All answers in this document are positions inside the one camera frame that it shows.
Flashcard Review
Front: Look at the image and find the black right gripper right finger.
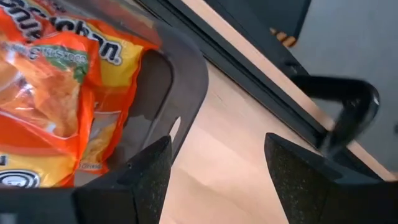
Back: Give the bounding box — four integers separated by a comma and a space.
264, 133, 371, 224

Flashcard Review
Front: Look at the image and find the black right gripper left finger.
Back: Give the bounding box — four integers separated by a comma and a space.
72, 135, 174, 224

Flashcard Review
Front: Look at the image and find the smoky dark plastic bin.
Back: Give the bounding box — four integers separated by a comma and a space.
71, 18, 210, 187

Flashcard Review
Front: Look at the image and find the orange Maruchan noodle pack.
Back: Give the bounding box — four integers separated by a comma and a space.
0, 30, 103, 189
0, 0, 161, 175

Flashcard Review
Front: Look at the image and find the black hazard-striped floor mat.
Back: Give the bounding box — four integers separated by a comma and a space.
203, 0, 312, 49

